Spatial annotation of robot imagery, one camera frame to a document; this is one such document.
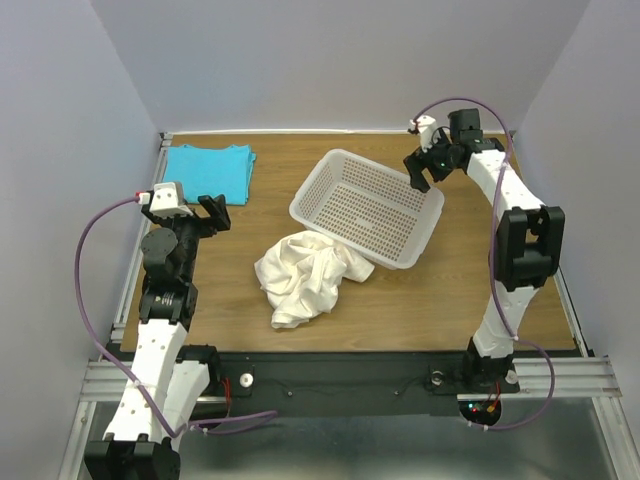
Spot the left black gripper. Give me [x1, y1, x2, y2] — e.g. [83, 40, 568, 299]
[142, 194, 229, 282]

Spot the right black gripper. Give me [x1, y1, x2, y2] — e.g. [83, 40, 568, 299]
[401, 127, 458, 193]

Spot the white plastic basket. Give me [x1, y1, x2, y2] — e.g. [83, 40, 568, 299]
[289, 149, 445, 270]

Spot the white t shirt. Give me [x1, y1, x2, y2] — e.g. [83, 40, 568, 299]
[254, 230, 374, 330]

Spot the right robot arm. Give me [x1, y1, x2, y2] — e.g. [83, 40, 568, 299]
[404, 108, 565, 390]

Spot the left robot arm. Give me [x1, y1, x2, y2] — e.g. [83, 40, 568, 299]
[84, 188, 231, 479]

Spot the folded blue t shirt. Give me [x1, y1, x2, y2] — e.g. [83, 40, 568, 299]
[163, 145, 257, 206]

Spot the electronics board with leds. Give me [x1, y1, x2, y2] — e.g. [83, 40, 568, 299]
[460, 400, 501, 419]

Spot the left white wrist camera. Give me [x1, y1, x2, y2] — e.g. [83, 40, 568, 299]
[149, 182, 193, 218]

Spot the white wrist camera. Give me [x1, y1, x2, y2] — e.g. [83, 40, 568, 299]
[149, 182, 193, 218]
[408, 114, 438, 151]

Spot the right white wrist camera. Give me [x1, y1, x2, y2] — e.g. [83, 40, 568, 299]
[408, 114, 438, 151]

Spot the left table edge rail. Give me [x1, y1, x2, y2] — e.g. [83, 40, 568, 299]
[109, 132, 173, 344]

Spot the table edge rail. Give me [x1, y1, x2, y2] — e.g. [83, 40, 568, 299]
[554, 268, 595, 358]
[109, 132, 173, 344]

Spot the right table edge rail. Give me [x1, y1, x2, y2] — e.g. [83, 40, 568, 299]
[554, 268, 595, 358]

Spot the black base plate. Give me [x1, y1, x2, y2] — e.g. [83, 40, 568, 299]
[102, 341, 596, 419]

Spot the aluminium frame rail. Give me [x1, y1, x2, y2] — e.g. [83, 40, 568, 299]
[80, 357, 622, 402]

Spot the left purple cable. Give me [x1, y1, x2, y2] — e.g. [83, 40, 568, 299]
[74, 191, 279, 440]

